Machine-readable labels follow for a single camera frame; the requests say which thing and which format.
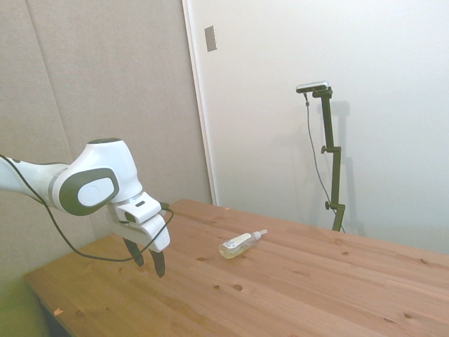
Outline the grey camera cable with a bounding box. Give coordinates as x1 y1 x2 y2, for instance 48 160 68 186
303 91 347 234

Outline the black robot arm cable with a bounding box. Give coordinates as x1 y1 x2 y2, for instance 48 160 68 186
0 153 175 263

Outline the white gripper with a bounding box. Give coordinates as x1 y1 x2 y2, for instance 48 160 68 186
106 204 171 279

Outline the dark camera stand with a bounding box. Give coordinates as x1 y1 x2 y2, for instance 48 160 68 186
311 87 347 232

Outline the silver exterior camera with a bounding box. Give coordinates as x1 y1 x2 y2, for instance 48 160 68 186
295 81 331 95

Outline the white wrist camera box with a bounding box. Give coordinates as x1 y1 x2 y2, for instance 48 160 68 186
115 195 166 225

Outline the clear sanitizer bottle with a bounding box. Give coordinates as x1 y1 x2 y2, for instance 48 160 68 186
217 229 269 260

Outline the white door trim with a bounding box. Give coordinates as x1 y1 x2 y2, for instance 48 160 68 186
181 0 219 206

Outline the grey wall plate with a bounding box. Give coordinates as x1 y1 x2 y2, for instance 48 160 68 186
204 25 218 53

